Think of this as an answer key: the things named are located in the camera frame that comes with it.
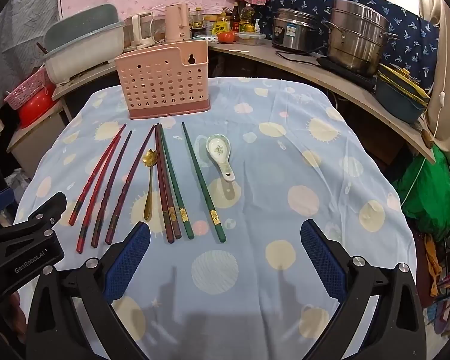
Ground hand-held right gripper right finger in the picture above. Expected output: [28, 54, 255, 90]
[300, 219, 426, 360]

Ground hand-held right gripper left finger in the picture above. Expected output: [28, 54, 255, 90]
[25, 221, 152, 360]

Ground green chopstick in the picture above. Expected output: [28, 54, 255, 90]
[181, 122, 226, 242]
[159, 124, 194, 240]

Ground pink perforated utensil holder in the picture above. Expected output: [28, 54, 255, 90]
[114, 41, 211, 121]

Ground person's left hand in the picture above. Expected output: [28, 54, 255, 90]
[8, 294, 28, 339]

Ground dark purple chopstick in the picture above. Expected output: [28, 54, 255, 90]
[91, 131, 133, 248]
[104, 126, 155, 245]

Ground dark brown chopstick pair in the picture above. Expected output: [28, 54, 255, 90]
[157, 123, 182, 240]

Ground blue polka dot tablecloth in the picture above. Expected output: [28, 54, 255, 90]
[13, 77, 417, 360]

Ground red plastic basin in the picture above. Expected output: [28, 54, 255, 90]
[18, 82, 57, 128]

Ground gold flower spoon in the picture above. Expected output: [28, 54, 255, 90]
[143, 149, 158, 221]

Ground orange cloth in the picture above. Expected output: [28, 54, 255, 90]
[423, 234, 444, 298]

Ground pink plastic basket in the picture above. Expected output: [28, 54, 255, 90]
[4, 65, 48, 108]

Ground green plastic bag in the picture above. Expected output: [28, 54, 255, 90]
[391, 144, 450, 243]

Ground white ceramic soup spoon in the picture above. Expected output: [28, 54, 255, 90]
[205, 135, 236, 183]

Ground grey striped cloth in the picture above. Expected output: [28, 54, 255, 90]
[0, 5, 61, 121]

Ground teal and white dish drainer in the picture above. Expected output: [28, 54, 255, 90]
[43, 4, 127, 85]

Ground stacked blue yellow dishes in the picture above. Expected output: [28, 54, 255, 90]
[375, 63, 433, 125]

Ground black induction cooker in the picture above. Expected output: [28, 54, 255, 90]
[316, 55, 380, 91]

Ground curved wooden counter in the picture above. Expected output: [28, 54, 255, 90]
[208, 39, 436, 164]

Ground steel steamer pot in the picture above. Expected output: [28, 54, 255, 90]
[322, 0, 399, 76]

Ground pink electric kettle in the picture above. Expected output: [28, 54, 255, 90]
[164, 3, 193, 44]

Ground steel rice cooker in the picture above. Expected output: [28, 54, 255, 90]
[271, 7, 325, 53]

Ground clear lidded food container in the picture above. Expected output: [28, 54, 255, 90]
[235, 32, 266, 46]

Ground navy leaf print cloth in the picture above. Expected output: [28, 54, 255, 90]
[265, 0, 442, 95]

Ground white can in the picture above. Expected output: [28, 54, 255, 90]
[204, 14, 220, 37]

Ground cream curtain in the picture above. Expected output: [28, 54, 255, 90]
[416, 0, 450, 158]

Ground yellow cooking oil bottle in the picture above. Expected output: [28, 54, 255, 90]
[240, 4, 257, 33]

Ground dark soy sauce bottle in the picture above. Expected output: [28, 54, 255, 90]
[230, 2, 241, 33]

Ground white cable with switch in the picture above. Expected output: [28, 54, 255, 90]
[397, 91, 447, 215]

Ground black power cord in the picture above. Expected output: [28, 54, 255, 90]
[275, 50, 324, 63]

